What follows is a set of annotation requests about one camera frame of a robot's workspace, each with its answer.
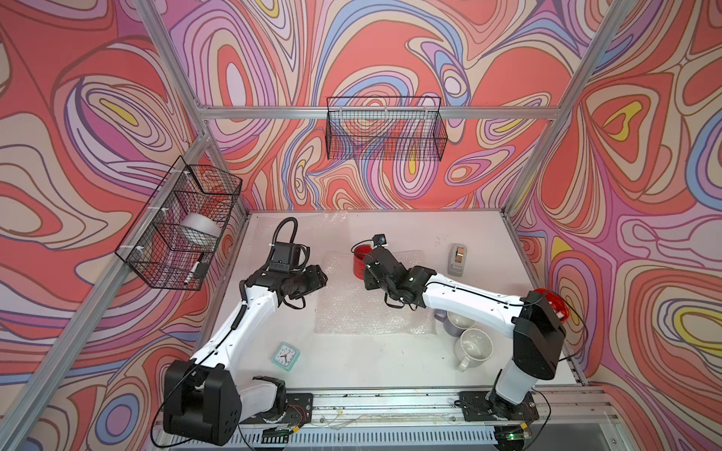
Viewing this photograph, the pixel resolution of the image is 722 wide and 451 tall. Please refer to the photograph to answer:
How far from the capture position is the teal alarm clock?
81cm

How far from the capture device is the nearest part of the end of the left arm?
0.57 meters

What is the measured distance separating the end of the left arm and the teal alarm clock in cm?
21
